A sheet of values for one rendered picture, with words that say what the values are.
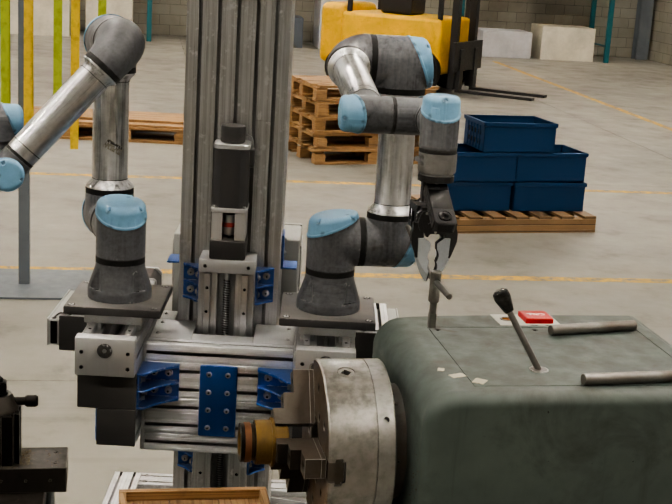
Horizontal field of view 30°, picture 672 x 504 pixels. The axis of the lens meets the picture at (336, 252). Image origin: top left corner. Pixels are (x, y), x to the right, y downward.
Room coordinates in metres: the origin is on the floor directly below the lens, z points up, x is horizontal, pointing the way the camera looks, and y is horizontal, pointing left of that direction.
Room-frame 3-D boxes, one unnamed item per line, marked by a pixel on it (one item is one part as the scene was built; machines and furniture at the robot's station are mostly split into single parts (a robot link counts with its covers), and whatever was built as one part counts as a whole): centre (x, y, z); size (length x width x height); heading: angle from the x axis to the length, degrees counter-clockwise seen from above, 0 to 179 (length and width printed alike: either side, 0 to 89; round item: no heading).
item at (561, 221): (9.40, -1.24, 0.39); 1.20 x 0.80 x 0.79; 107
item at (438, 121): (2.42, -0.19, 1.68); 0.09 x 0.08 x 0.11; 8
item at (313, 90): (11.94, -0.16, 0.36); 1.26 x 0.86 x 0.73; 111
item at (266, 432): (2.22, 0.12, 1.08); 0.09 x 0.09 x 0.09; 11
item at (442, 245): (2.43, -0.20, 1.41); 0.06 x 0.03 x 0.09; 11
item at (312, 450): (2.14, 0.03, 1.08); 0.12 x 0.11 x 0.05; 11
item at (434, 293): (2.37, -0.20, 1.34); 0.02 x 0.02 x 0.12
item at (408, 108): (2.51, -0.15, 1.68); 0.11 x 0.11 x 0.08; 8
